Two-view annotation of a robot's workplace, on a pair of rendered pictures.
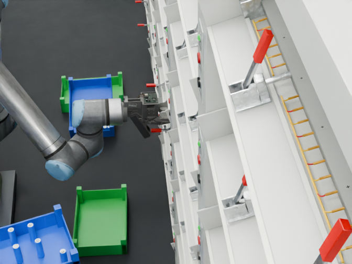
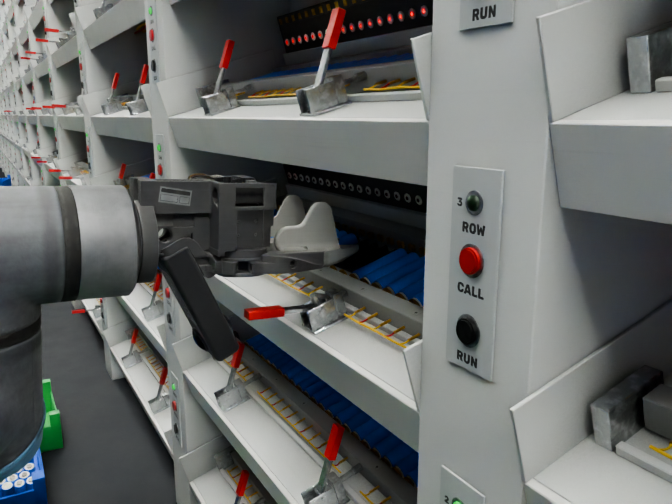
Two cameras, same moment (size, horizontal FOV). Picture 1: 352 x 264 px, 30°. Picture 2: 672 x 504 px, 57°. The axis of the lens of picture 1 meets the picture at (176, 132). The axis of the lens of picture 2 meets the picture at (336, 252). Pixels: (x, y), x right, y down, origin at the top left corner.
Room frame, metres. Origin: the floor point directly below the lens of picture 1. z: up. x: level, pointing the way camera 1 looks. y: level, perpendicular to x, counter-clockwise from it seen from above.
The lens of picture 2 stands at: (1.22, 0.24, 0.69)
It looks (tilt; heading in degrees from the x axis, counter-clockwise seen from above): 13 degrees down; 334
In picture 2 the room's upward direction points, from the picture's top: straight up
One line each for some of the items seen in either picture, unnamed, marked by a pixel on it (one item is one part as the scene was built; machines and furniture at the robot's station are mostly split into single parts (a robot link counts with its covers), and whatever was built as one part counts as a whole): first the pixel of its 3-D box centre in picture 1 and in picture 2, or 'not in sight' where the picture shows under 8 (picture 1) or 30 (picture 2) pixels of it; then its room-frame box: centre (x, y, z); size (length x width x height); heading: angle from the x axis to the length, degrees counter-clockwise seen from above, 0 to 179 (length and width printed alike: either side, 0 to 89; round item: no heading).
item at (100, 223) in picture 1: (100, 219); not in sight; (1.77, 0.30, 0.04); 0.30 x 0.20 x 0.08; 2
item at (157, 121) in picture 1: (158, 118); (274, 259); (1.73, 0.05, 0.56); 0.09 x 0.05 x 0.02; 88
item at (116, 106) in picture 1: (116, 111); (102, 240); (1.74, 0.20, 0.59); 0.10 x 0.05 x 0.09; 6
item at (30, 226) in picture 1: (32, 232); not in sight; (1.28, 0.42, 0.52); 0.02 x 0.02 x 0.06
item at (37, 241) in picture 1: (39, 248); not in sight; (1.22, 0.39, 0.52); 0.02 x 0.02 x 0.06
